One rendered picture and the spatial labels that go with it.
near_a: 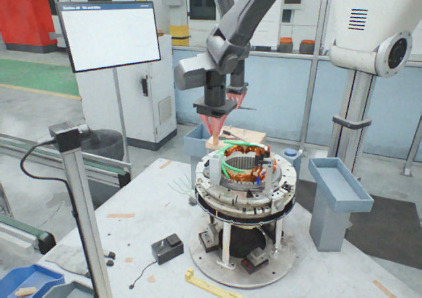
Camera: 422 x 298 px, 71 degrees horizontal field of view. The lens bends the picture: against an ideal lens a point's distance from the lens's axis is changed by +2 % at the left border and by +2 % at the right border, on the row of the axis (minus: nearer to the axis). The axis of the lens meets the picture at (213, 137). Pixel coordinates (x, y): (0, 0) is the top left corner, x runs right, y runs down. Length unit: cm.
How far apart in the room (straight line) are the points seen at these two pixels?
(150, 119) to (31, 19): 201
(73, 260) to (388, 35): 123
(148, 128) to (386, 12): 267
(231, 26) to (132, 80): 262
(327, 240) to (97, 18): 147
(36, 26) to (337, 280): 411
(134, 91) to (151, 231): 220
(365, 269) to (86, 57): 154
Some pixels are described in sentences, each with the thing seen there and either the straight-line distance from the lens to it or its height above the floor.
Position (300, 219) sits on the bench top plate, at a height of 78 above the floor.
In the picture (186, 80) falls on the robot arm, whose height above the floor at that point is 143.
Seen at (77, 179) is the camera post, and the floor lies 129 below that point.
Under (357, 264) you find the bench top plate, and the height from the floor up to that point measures 78.
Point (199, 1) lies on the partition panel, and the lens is 336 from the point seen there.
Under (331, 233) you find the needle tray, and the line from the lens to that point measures 114.
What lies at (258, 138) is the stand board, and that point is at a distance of 124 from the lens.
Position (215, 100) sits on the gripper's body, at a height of 137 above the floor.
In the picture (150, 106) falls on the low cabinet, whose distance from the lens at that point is 319.
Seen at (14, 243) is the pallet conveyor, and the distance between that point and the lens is 148.
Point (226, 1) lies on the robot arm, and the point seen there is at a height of 158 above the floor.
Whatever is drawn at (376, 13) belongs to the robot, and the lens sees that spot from 109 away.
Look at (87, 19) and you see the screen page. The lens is 173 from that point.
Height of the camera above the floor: 161
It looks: 26 degrees down
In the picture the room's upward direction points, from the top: straight up
